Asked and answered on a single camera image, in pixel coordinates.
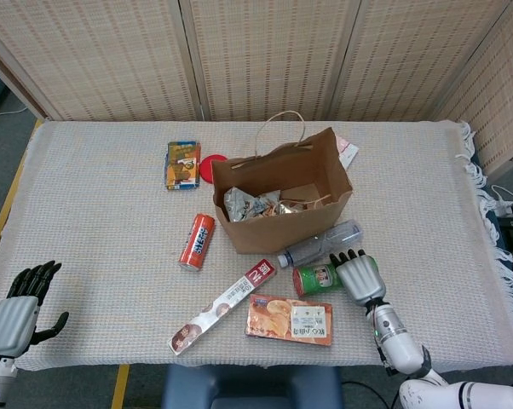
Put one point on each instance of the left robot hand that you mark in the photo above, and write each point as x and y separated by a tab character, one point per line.
11	321

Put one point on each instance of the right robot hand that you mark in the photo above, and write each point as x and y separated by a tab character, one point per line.
363	277

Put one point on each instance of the green chip canister red lid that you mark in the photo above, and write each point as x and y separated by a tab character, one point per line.
318	279

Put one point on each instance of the clear plastic bottle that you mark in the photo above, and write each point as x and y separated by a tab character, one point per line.
320	245

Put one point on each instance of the silver snack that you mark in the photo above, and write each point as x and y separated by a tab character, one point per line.
243	204

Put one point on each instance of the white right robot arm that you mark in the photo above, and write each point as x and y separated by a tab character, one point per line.
399	341

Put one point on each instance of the orange snack packet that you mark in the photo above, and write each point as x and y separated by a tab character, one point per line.
278	319

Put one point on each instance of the brown paper shopping bag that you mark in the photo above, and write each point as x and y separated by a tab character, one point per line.
278	232

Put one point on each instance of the long white baking paper box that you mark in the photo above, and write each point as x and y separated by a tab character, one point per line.
226	300

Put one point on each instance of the orange soda can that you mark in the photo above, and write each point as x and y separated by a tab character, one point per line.
197	243

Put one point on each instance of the beige woven tablecloth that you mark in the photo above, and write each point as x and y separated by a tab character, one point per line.
90	213

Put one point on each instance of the blue chair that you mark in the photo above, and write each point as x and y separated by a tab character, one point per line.
248	387

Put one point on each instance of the white power strip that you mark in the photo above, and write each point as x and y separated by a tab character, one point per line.
510	206

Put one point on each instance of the red round lid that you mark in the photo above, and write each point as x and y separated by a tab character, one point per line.
206	170

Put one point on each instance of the small yellow blue carton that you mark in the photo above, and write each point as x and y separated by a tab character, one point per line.
182	166

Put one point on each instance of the woven folding screen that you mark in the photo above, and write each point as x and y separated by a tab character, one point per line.
111	55

